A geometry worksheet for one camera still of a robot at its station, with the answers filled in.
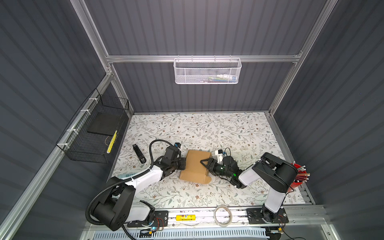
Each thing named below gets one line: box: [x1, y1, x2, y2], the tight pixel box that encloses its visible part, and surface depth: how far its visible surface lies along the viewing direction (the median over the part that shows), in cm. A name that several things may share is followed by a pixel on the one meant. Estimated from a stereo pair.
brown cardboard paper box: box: [179, 149, 212, 184], surface depth 85 cm
